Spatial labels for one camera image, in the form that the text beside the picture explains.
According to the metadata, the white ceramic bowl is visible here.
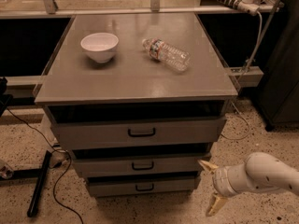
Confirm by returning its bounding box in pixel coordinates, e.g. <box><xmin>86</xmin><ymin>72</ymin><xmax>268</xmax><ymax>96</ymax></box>
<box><xmin>80</xmin><ymin>33</ymin><xmax>119</xmax><ymax>63</ymax></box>

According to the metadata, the clear plastic water bottle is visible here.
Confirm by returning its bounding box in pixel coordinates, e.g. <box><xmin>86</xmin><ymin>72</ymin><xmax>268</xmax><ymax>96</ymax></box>
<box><xmin>142</xmin><ymin>38</ymin><xmax>191</xmax><ymax>73</ymax></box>

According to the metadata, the black floor cable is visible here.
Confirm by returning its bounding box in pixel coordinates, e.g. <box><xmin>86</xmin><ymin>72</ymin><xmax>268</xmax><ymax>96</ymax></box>
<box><xmin>6</xmin><ymin>106</ymin><xmax>85</xmax><ymax>224</ymax></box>

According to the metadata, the white power cable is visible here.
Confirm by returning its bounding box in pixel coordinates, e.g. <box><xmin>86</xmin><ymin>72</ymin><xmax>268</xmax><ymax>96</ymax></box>
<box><xmin>237</xmin><ymin>10</ymin><xmax>263</xmax><ymax>79</ymax></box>

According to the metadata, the dark cabinet at right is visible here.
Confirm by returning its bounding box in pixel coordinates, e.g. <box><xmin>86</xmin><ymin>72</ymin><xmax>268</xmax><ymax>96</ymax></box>
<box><xmin>254</xmin><ymin>0</ymin><xmax>299</xmax><ymax>132</ymax></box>

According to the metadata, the white power strip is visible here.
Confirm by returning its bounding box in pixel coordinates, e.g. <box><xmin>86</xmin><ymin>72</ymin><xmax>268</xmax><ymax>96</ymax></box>
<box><xmin>216</xmin><ymin>0</ymin><xmax>259</xmax><ymax>16</ymax></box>

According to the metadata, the grey drawer cabinet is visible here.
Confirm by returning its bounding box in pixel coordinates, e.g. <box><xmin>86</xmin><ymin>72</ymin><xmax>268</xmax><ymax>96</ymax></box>
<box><xmin>36</xmin><ymin>13</ymin><xmax>236</xmax><ymax>185</ymax></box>

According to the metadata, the grey drawer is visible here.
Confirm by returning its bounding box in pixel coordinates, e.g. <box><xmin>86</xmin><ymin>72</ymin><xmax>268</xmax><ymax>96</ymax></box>
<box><xmin>51</xmin><ymin>118</ymin><xmax>226</xmax><ymax>150</ymax></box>
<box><xmin>73</xmin><ymin>153</ymin><xmax>211</xmax><ymax>177</ymax></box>
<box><xmin>87</xmin><ymin>175</ymin><xmax>200</xmax><ymax>197</ymax></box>

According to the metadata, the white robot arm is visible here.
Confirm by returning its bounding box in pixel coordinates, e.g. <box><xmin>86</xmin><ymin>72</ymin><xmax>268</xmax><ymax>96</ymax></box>
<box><xmin>198</xmin><ymin>152</ymin><xmax>299</xmax><ymax>217</ymax></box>

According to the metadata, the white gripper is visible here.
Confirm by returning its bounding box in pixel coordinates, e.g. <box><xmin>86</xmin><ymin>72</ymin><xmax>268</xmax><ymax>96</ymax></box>
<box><xmin>198</xmin><ymin>160</ymin><xmax>237</xmax><ymax>217</ymax></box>

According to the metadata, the black metal floor bar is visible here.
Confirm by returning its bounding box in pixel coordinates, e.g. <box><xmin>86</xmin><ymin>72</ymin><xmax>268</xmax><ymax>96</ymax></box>
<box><xmin>27</xmin><ymin>151</ymin><xmax>51</xmax><ymax>217</ymax></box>

